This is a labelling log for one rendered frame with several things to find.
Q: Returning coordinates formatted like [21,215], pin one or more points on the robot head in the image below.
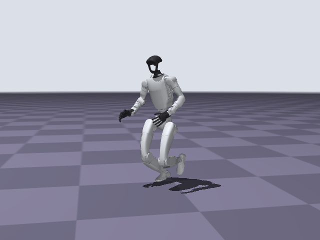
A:
[154,60]

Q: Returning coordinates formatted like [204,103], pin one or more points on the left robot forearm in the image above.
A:
[177,105]

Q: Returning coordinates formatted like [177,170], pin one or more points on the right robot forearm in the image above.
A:
[136,107]

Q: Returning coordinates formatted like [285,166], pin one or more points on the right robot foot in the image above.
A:
[163,176]

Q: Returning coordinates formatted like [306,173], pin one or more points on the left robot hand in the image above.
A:
[162,117]

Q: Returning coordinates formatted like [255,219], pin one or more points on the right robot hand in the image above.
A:
[125,113]

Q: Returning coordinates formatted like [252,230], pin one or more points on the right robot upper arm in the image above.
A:
[143,92]

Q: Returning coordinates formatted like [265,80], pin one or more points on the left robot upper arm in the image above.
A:
[172,82]

